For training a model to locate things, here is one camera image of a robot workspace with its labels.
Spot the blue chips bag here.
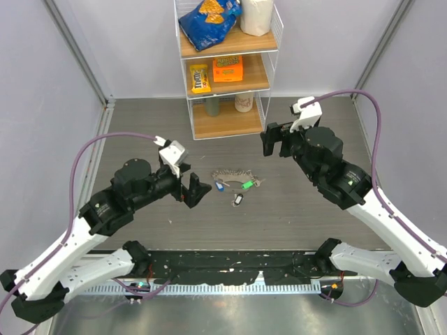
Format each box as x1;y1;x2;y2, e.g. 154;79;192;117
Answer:
178;1;242;52

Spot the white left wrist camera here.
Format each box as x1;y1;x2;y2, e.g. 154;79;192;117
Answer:
154;136;191;179

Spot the key with green tag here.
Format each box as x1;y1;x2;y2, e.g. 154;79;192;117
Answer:
241;179;265;191

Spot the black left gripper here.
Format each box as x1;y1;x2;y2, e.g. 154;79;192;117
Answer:
131;162;212;210

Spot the metal key organizer with rings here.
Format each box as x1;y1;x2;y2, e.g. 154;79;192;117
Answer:
211;169;262;187

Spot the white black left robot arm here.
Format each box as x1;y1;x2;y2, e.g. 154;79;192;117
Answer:
1;159;212;324

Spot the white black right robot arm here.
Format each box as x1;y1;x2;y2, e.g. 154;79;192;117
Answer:
261;123;446;307

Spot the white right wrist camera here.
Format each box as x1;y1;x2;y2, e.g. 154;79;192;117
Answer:
289;96;322;133

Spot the white wire shelf unit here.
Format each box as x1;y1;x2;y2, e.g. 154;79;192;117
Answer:
175;8;284;140

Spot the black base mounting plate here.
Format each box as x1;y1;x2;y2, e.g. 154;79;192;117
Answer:
149;251;341;285

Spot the white paper towel roll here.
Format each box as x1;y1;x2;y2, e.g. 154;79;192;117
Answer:
240;0;274;37

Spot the orange candy box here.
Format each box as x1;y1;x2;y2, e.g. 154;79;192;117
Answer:
212;55;243;82

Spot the white printed cup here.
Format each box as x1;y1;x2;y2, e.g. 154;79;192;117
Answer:
235;91;254;113

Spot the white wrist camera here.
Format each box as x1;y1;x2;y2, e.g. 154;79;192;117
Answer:
154;136;191;179
289;96;322;133

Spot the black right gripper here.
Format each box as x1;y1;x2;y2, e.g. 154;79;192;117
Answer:
262;119;321;182

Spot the white slotted cable duct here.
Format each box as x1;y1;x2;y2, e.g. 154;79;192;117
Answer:
81;280;321;296

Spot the key with blue tag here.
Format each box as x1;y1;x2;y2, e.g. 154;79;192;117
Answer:
214;179;230;192

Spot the yellow candy bag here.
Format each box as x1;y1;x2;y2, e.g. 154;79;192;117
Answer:
189;64;211;94

